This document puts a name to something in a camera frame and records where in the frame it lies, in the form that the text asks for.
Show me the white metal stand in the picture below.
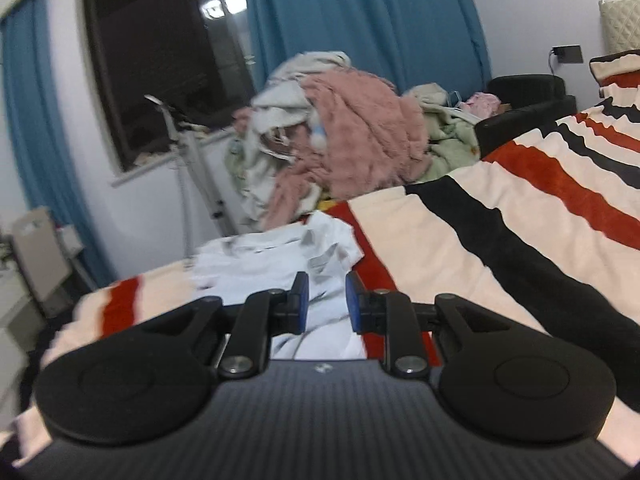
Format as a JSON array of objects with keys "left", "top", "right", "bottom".
[{"left": 144, "top": 94, "right": 228, "bottom": 257}]

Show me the black armchair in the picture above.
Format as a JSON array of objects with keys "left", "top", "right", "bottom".
[{"left": 472, "top": 74, "right": 578, "bottom": 161}]

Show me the striped blanket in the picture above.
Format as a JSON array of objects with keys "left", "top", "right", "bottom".
[{"left": 0, "top": 91, "right": 640, "bottom": 471}]

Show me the blue curtain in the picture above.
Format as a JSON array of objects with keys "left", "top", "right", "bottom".
[
  {"left": 0, "top": 0, "right": 117, "bottom": 288},
  {"left": 231, "top": 0, "right": 493, "bottom": 109}
]

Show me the white printed garment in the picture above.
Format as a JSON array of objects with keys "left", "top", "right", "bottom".
[{"left": 184, "top": 211, "right": 368, "bottom": 361}]

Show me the striped pillow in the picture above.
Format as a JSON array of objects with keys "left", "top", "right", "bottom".
[{"left": 589, "top": 49, "right": 640, "bottom": 98}]

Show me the pink fluffy blanket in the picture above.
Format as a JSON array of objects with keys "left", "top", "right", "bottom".
[{"left": 261, "top": 68, "right": 430, "bottom": 231}]

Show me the black wall socket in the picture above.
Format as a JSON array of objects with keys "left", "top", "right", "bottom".
[{"left": 548, "top": 45, "right": 584, "bottom": 73}]

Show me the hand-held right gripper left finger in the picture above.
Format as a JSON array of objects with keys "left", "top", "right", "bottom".
[{"left": 141, "top": 271, "right": 310, "bottom": 380}]

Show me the dark window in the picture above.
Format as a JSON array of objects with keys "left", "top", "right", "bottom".
[{"left": 76, "top": 0, "right": 258, "bottom": 173}]

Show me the light green blanket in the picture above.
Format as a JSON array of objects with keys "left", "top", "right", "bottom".
[{"left": 402, "top": 83, "right": 482, "bottom": 184}]

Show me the pile of light clothes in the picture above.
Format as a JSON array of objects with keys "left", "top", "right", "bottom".
[{"left": 223, "top": 51, "right": 351, "bottom": 233}]

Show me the cream quilted headboard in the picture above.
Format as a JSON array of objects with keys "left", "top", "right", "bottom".
[{"left": 598, "top": 0, "right": 640, "bottom": 61}]

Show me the pink small garment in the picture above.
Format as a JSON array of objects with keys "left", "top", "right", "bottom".
[{"left": 459, "top": 92, "right": 502, "bottom": 119}]

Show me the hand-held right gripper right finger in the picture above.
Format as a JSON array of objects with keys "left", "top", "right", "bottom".
[{"left": 345, "top": 271, "right": 531, "bottom": 379}]

